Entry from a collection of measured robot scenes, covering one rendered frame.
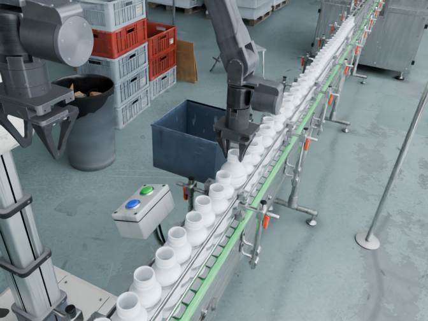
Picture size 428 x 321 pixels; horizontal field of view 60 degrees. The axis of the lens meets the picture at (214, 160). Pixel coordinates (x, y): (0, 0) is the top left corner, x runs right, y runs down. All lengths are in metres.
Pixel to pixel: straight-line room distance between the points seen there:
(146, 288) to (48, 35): 0.44
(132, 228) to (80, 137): 1.98
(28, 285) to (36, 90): 1.01
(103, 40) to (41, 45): 2.82
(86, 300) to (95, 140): 1.36
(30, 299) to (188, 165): 0.76
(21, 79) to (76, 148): 2.39
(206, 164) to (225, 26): 0.83
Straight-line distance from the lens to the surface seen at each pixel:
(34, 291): 1.50
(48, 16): 0.47
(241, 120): 0.88
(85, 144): 2.86
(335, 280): 2.34
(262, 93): 0.84
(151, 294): 0.71
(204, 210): 0.83
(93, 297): 1.83
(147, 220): 0.90
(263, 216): 0.95
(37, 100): 0.53
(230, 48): 0.82
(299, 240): 2.49
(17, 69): 0.53
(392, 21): 5.49
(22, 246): 1.36
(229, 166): 0.96
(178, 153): 1.59
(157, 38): 4.04
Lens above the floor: 1.70
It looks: 33 degrees down
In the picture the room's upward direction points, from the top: 4 degrees clockwise
